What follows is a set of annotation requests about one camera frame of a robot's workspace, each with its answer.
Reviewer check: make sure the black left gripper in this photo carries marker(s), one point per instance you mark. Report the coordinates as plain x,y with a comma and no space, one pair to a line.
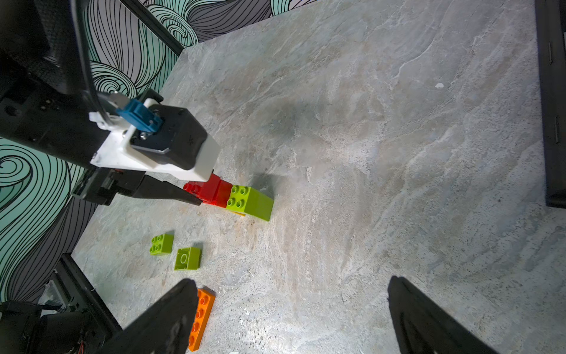
100,185

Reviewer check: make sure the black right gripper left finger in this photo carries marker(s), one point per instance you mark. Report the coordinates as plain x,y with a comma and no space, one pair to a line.
164,328

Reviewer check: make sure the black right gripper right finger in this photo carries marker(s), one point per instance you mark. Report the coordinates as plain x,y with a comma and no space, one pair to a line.
421,326

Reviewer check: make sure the orange long lego brick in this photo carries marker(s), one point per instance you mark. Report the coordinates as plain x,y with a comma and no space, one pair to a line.
206,300

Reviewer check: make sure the red lego brick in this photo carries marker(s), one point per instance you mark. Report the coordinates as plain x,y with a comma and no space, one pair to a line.
215,191

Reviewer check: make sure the green hollow lego brick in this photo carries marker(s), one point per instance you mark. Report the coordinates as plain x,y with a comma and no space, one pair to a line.
188,259

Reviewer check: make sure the green square lego brick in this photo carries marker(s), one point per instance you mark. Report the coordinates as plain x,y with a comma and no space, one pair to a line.
248,201

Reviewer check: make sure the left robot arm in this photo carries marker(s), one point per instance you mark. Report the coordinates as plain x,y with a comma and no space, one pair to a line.
47,92

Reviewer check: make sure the small green studded lego brick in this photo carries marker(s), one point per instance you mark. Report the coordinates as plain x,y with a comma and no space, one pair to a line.
161,245

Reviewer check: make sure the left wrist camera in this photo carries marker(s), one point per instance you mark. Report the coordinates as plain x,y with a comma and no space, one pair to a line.
151,137

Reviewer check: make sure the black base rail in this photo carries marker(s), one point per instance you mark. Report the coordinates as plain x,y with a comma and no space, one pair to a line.
72,317

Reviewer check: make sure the black frame post left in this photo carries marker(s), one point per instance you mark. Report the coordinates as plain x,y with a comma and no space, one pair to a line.
153,24

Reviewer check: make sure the black frame post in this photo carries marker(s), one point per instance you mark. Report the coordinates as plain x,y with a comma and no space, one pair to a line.
153,24
550,23

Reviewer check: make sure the black frame post right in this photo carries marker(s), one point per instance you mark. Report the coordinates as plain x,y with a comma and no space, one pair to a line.
550,23

